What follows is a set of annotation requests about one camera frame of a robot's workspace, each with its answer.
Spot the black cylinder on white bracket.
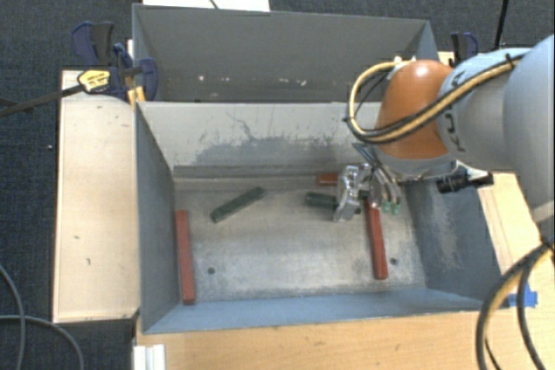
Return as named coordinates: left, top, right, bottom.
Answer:
left=401, top=166, right=495, bottom=195

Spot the grey metal bin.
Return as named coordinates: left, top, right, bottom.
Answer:
left=131, top=3, right=512, bottom=335

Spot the pale wood board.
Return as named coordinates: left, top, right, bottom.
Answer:
left=51, top=68, right=142, bottom=324

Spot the dark green flat block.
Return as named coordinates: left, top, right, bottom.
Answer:
left=304, top=191, right=363, bottom=216
left=210, top=185, right=266, bottom=224

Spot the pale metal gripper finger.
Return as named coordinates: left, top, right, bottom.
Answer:
left=339, top=165, right=363, bottom=198
left=332, top=195, right=361, bottom=224

